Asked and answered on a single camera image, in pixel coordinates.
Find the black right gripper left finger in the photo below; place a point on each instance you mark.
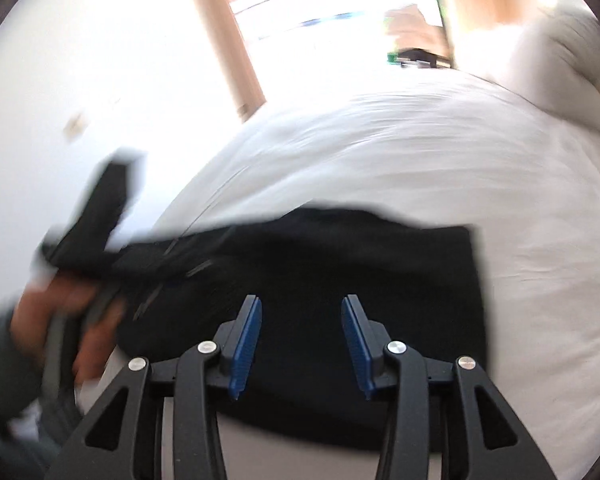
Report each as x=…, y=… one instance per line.
x=120, y=437

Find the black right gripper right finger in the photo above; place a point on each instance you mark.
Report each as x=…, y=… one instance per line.
x=482, y=436

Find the black pants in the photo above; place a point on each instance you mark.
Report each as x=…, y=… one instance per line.
x=421, y=283

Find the grey sleeved left forearm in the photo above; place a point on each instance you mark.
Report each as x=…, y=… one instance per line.
x=20, y=385

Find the white bed sheet mattress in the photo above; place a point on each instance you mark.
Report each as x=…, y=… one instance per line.
x=459, y=151

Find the orange striped curtain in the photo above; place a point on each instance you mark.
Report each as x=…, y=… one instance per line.
x=224, y=34

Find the black framed window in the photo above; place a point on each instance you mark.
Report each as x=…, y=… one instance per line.
x=305, y=28

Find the rolled beige duvet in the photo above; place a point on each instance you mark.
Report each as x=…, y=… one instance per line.
x=556, y=67

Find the white wall socket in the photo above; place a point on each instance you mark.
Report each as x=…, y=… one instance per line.
x=74, y=127

